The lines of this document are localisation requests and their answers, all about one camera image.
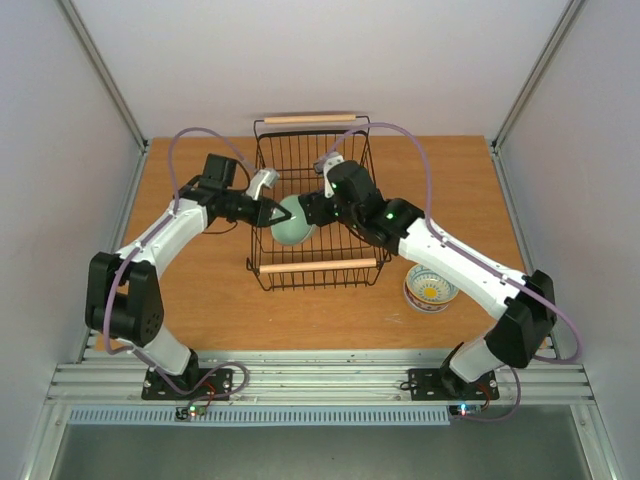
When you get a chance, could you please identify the celadon green bowl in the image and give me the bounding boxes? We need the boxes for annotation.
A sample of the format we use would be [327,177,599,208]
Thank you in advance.
[271,195,316,246]

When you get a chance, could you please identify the black wire dish rack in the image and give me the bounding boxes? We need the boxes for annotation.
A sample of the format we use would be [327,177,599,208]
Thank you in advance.
[246,114,391,291]

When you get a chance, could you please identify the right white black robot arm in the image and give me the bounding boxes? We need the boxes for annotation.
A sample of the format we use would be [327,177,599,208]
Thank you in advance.
[301,155,557,399]

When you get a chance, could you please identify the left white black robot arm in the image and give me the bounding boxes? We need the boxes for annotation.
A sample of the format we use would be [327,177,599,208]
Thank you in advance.
[85,154,291,398]

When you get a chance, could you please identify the white blue patterned bowl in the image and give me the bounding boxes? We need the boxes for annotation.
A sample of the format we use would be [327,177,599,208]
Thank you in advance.
[403,263,459,316]

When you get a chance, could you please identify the left small circuit board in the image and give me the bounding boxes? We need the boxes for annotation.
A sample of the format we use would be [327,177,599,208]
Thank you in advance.
[174,405,208,421]

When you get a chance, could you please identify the small circuit board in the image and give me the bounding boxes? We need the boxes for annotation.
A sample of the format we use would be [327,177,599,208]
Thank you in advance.
[174,405,208,421]
[449,403,486,418]

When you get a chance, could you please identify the right small circuit board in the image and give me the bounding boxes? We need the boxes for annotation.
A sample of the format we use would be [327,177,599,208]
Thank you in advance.
[449,403,486,418]

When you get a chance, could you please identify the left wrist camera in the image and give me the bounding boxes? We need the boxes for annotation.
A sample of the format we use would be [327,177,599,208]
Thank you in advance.
[245,168,280,200]

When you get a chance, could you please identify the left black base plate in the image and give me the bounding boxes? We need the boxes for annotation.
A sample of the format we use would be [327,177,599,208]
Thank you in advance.
[141,368,233,401]

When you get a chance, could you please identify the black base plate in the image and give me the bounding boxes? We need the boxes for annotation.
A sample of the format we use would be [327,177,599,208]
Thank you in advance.
[407,368,500,401]
[141,368,233,401]

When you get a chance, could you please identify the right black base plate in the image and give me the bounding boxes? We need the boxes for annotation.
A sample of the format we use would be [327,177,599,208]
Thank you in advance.
[407,368,500,401]

